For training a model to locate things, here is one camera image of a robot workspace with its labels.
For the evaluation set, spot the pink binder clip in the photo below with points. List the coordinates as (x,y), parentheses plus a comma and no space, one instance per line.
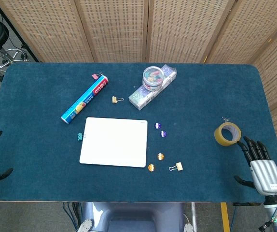
(94,76)

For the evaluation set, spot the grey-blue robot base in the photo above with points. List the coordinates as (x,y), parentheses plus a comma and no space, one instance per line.
(128,217)

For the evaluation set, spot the white magnetic board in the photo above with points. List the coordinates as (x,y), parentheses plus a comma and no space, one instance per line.
(114,142)

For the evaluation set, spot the wicker folding screen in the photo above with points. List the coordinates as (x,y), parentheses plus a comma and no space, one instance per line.
(116,29)

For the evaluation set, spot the small gold binder clip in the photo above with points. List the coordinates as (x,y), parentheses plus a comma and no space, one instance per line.
(114,99)

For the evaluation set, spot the yellow packing tape roll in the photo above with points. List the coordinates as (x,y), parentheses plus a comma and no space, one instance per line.
(218,137)

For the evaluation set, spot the clear rectangular box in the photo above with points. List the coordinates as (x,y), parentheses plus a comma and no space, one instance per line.
(141,99)

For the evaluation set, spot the large beige binder clip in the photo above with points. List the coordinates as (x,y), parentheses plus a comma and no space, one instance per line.
(179,166)

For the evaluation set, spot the black metal bar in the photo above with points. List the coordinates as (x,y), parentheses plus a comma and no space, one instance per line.
(13,30)

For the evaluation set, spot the white oval robot pad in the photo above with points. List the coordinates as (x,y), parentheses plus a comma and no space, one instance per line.
(189,228)
(85,226)

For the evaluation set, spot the orange round magnet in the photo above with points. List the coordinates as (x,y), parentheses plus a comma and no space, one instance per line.
(151,167)
(160,156)

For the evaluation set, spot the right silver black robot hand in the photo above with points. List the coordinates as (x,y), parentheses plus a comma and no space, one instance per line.
(266,176)

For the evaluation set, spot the silver paper clip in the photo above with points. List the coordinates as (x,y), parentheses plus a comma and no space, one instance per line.
(225,118)

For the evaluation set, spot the green binder clip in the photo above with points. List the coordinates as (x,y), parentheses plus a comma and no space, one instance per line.
(79,136)

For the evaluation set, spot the blue plastic wrap roll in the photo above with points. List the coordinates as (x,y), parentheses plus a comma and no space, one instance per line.
(87,97)

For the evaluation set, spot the dark blue table mat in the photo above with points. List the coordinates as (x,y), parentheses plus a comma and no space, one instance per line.
(201,96)

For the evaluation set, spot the silver metal table leg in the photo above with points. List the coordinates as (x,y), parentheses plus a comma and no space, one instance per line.
(193,212)

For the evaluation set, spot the clear tub of binder clips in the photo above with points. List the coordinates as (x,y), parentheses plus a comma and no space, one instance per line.
(153,77)

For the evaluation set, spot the purple round magnet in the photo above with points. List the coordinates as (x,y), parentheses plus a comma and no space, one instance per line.
(163,133)
(158,125)

